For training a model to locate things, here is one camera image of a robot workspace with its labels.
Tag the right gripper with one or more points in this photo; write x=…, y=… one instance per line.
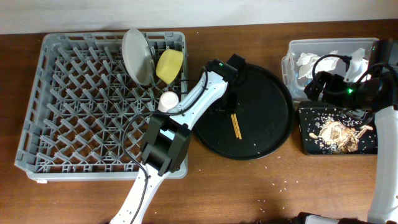
x=333, y=83

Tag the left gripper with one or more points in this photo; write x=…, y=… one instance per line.
x=231, y=108

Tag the wooden chopstick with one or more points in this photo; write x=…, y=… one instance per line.
x=235, y=126
x=239, y=131

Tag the white tissue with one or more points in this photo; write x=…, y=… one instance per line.
x=306, y=61

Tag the food scraps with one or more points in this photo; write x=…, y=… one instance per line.
x=337, y=138

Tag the pink cup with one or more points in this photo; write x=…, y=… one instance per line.
x=167, y=101

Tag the yellow bowl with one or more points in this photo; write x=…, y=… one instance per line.
x=169, y=65

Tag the grey plate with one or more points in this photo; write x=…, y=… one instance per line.
x=137, y=57

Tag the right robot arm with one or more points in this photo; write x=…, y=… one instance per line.
x=384, y=205

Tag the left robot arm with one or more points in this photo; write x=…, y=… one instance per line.
x=166, y=140

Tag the grey dishwasher rack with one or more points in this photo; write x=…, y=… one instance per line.
x=84, y=118

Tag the black rectangular tray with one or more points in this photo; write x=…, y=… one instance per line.
x=313, y=114

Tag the round black tray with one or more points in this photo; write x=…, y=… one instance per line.
x=265, y=116

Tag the clear plastic bin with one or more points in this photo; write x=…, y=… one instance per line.
x=359, y=49

